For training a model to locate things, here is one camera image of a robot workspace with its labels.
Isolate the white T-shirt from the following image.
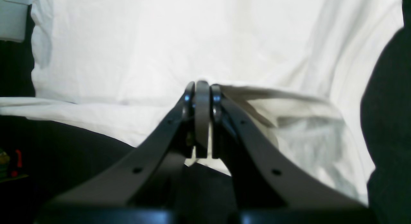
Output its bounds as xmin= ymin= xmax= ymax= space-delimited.
xmin=1 ymin=0 xmax=404 ymax=204

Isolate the black table cloth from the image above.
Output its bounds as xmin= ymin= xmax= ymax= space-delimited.
xmin=0 ymin=0 xmax=411 ymax=224

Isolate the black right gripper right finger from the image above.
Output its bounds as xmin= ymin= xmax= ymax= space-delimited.
xmin=195 ymin=81 xmax=376 ymax=224

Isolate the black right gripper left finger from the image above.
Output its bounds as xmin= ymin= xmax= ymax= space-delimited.
xmin=36 ymin=82 xmax=194 ymax=224

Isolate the red black clamp near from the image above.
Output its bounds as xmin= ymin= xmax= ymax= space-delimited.
xmin=8 ymin=149 xmax=23 ymax=178

